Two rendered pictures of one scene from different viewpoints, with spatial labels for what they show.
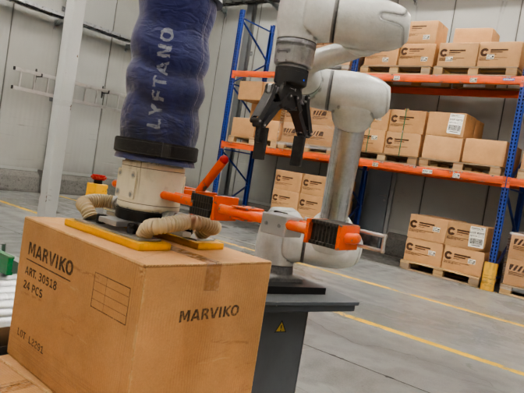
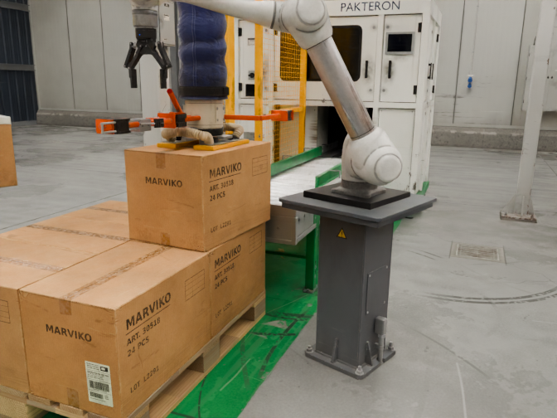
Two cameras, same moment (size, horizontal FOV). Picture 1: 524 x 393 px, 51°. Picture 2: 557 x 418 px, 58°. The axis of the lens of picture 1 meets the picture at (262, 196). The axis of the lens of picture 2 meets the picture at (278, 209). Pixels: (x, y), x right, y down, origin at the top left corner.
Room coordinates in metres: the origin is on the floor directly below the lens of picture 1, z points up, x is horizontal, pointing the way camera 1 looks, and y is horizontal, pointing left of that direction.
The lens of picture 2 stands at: (1.15, -2.04, 1.23)
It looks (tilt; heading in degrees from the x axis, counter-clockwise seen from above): 14 degrees down; 73
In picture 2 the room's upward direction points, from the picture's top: 1 degrees clockwise
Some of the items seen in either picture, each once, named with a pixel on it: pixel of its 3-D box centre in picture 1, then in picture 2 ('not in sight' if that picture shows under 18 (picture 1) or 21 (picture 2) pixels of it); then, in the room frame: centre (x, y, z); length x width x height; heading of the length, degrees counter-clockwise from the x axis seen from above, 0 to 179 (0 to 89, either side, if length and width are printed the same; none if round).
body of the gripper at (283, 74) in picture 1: (288, 88); (146, 41); (1.24, -0.02, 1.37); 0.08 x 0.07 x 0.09; 140
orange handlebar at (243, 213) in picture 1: (231, 204); (204, 120); (1.46, 0.08, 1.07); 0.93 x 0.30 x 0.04; 50
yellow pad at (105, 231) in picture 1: (115, 228); (186, 138); (1.42, 0.36, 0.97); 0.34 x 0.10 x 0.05; 50
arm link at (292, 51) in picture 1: (294, 56); (145, 20); (1.24, -0.02, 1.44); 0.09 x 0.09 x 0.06
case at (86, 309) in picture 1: (133, 309); (204, 187); (1.49, 0.30, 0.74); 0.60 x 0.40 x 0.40; 47
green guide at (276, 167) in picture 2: not in sight; (288, 160); (2.43, 1.96, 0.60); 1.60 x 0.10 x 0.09; 52
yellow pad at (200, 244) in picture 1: (171, 228); (222, 140); (1.57, 0.24, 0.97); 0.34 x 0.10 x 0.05; 50
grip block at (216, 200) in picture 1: (214, 206); (171, 119); (1.33, 0.11, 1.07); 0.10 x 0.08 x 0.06; 140
